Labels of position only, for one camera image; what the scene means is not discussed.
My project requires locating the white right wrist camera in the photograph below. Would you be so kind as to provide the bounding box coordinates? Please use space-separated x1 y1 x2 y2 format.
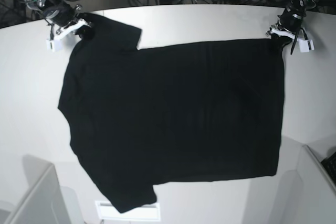
46 39 63 52

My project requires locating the white partition panel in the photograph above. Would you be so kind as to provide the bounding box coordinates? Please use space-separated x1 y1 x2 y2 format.
272 144 336 224
4 164 71 224

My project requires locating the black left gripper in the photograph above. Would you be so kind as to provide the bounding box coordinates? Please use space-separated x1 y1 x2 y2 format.
266 7 305 52

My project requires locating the white table cable grommet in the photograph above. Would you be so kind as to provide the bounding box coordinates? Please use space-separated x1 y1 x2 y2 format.
95 201 161 222

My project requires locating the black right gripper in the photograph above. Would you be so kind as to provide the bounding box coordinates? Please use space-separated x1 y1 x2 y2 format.
43 3 95 40

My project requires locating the black keyboard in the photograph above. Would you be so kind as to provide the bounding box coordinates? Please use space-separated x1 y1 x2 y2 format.
321 153 336 183

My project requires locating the white partition panel right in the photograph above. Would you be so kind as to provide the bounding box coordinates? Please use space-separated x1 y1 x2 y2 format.
272 144 336 224

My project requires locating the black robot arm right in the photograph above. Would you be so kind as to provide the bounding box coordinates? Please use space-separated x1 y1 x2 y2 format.
21 0 94 42

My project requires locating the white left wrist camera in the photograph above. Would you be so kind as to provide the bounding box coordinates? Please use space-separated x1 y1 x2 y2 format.
298 39 314 53

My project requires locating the black T-shirt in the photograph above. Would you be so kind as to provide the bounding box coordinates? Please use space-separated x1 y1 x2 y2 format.
58 13 285 213

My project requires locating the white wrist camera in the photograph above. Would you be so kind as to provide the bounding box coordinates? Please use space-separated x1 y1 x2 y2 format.
298 39 314 53
46 39 63 52

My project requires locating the white partition panel left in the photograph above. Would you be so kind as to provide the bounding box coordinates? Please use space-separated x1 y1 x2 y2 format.
4 164 71 224

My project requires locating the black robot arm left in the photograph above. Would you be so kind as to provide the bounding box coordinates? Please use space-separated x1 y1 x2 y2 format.
266 0 317 52

